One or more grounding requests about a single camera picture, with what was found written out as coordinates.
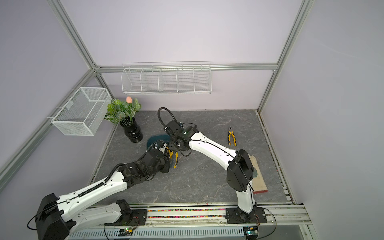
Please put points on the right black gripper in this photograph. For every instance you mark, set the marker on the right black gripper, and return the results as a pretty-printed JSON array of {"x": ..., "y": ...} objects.
[{"x": 170, "y": 145}]

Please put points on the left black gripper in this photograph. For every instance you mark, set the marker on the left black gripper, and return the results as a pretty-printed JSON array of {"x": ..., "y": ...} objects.
[{"x": 166, "y": 163}]

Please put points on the yellow black pliers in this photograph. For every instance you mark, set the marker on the yellow black pliers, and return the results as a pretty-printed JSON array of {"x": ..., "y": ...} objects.
[
  {"x": 173, "y": 157},
  {"x": 231, "y": 137}
]

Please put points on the teal plastic storage box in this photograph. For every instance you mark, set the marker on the teal plastic storage box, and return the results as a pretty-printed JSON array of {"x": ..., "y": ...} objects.
[{"x": 153, "y": 142}]

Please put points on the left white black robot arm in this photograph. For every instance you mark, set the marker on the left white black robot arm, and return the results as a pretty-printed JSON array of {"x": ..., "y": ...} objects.
[{"x": 58, "y": 217}]

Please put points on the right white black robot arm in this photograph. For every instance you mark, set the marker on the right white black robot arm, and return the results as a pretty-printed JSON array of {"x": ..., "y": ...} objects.
[{"x": 237, "y": 163}]

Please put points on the green plant in black vase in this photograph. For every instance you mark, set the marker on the green plant in black vase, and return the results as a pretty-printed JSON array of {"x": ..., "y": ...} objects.
[{"x": 123, "y": 114}]

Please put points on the beige work glove red cuff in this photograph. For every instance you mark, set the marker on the beige work glove red cuff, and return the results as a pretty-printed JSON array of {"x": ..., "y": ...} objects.
[{"x": 258, "y": 183}]

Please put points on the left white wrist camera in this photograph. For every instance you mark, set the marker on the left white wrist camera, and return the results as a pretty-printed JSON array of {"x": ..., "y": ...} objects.
[{"x": 162, "y": 146}]

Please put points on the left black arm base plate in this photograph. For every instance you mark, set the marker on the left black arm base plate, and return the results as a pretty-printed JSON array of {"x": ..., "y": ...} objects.
[{"x": 135, "y": 218}]

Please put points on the long white wire wall basket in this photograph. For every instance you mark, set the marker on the long white wire wall basket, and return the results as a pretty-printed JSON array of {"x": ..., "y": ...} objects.
[{"x": 166, "y": 78}]

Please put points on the small white wire side basket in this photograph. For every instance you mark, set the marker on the small white wire side basket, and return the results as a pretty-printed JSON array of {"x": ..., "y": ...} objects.
[{"x": 83, "y": 113}]

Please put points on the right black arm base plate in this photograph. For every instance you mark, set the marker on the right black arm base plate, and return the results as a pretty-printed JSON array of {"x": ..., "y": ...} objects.
[{"x": 246, "y": 215}]

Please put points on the aluminium front rail frame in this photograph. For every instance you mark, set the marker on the aluminium front rail frame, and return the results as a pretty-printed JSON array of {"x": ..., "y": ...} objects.
[{"x": 204, "y": 222}]

